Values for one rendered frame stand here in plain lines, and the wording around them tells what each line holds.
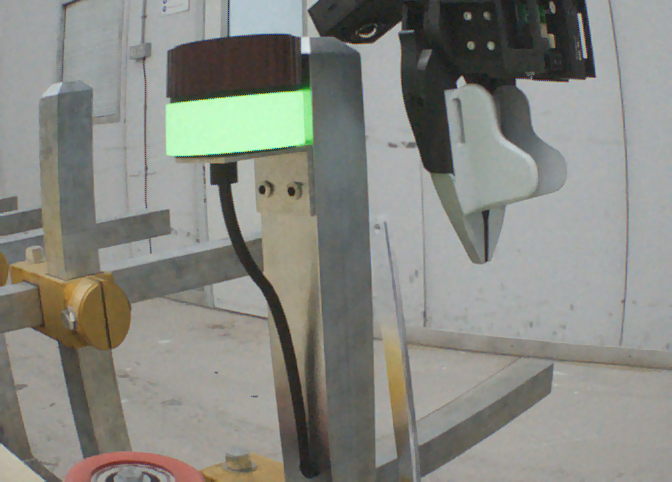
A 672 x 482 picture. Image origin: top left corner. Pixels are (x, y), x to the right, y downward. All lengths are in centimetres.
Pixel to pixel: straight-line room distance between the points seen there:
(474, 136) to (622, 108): 275
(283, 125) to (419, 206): 329
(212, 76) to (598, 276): 298
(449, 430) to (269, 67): 31
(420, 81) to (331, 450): 18
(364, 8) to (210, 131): 15
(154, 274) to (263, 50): 37
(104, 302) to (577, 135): 278
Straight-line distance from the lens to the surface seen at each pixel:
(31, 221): 118
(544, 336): 344
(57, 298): 60
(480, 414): 61
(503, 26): 39
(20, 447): 89
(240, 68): 34
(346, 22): 47
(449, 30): 42
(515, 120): 45
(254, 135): 34
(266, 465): 51
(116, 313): 59
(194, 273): 72
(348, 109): 40
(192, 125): 35
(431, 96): 41
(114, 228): 97
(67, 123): 59
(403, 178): 366
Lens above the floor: 109
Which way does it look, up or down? 9 degrees down
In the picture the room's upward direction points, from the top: 3 degrees counter-clockwise
